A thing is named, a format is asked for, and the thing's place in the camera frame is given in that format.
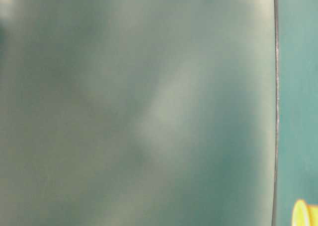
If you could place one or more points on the orange plastic cup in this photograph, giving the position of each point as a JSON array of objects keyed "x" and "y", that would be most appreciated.
[{"x": 304, "y": 214}]

